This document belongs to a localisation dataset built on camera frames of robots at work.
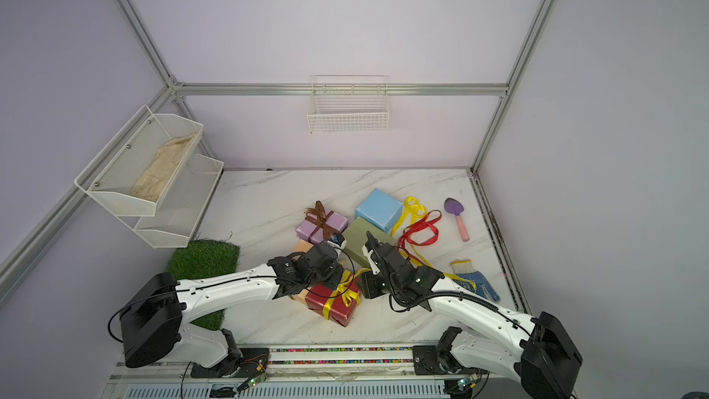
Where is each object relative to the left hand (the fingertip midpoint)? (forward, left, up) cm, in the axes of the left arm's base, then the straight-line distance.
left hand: (339, 272), depth 83 cm
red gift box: (-8, +5, +2) cm, 10 cm away
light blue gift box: (+24, -14, 0) cm, 27 cm away
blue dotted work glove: (+5, -42, -7) cm, 43 cm away
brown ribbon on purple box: (+20, +8, +1) cm, 22 cm away
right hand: (-4, -8, +1) cm, 9 cm away
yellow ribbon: (-8, -3, +1) cm, 9 cm away
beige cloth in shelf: (+18, +52, +23) cm, 60 cm away
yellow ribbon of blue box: (+25, -25, -7) cm, 36 cm away
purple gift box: (+16, +8, +1) cm, 18 cm away
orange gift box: (+10, +13, -2) cm, 16 cm away
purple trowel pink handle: (+30, -44, -6) cm, 54 cm away
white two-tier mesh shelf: (+16, +56, +4) cm, 58 cm away
